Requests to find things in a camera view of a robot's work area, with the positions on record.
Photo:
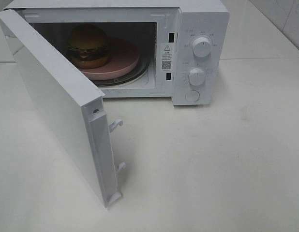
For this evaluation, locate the white round door button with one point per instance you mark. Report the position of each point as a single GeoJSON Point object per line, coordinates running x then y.
{"type": "Point", "coordinates": [192, 96]}

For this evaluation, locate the pink round plate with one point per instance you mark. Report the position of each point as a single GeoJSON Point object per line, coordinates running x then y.
{"type": "Point", "coordinates": [124, 56]}

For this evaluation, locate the burger with lettuce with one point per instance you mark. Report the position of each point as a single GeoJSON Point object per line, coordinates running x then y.
{"type": "Point", "coordinates": [88, 47]}

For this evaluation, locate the glass microwave turntable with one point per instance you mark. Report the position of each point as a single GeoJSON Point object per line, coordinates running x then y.
{"type": "Point", "coordinates": [135, 73]}

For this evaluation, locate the lower white round knob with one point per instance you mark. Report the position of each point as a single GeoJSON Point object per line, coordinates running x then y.
{"type": "Point", "coordinates": [196, 76]}

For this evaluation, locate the white round knob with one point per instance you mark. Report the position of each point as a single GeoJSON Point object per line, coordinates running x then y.
{"type": "Point", "coordinates": [196, 76]}
{"type": "Point", "coordinates": [201, 46]}

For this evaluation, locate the white warning label sticker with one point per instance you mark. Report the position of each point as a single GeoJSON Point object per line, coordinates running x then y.
{"type": "Point", "coordinates": [166, 56]}

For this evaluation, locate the white microwave oven body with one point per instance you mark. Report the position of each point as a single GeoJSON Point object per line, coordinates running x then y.
{"type": "Point", "coordinates": [148, 24]}

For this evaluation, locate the upper white round knob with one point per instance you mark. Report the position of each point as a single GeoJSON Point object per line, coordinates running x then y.
{"type": "Point", "coordinates": [201, 46]}

